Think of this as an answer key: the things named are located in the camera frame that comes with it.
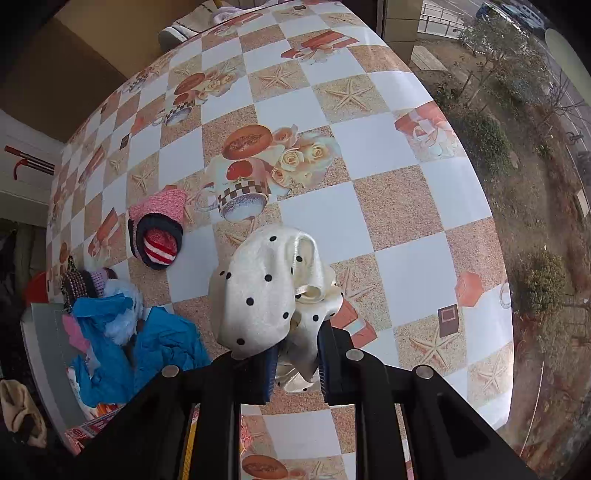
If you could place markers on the checkered patterned tablecloth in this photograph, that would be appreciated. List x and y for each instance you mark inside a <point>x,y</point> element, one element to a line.
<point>296,113</point>

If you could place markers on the purple black knitted hat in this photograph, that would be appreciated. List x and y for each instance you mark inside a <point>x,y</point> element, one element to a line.
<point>77,284</point>

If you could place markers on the light blue fluffy cloth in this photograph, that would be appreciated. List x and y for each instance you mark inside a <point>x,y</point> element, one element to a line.
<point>128,303</point>

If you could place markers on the beige cloth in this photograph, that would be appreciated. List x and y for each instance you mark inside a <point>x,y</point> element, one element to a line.
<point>21,416</point>

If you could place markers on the white polka dot cloth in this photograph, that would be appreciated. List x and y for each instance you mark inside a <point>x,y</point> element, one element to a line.
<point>275,290</point>

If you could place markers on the pile of clothes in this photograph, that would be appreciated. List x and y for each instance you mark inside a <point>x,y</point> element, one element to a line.
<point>205,16</point>

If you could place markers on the red medicine box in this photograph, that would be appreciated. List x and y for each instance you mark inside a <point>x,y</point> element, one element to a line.
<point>78,437</point>

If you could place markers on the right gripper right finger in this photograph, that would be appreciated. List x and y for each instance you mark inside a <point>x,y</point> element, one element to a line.
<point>336,378</point>

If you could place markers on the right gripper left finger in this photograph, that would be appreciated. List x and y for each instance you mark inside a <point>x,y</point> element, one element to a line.
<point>248,381</point>

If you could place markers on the pink foam sponge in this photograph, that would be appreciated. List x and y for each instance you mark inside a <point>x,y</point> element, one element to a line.
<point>75,337</point>

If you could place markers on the cardboard box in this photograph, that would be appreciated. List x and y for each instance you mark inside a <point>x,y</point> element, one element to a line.
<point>61,59</point>

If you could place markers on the pink knitted hat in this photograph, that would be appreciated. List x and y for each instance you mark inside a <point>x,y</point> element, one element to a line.
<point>168,204</point>

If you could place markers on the red white striped hat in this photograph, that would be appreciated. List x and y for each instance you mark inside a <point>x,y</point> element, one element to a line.
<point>155,240</point>

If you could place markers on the red plastic basin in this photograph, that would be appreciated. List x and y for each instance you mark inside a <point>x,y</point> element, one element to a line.
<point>36,289</point>

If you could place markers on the grey storage box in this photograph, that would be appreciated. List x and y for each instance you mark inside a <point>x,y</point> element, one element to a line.
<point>49,355</point>

